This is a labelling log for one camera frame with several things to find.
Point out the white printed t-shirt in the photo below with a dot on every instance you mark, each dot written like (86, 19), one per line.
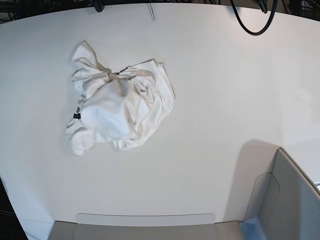
(124, 108)

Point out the grey plastic bin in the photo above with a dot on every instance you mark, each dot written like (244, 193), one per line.
(284, 205)

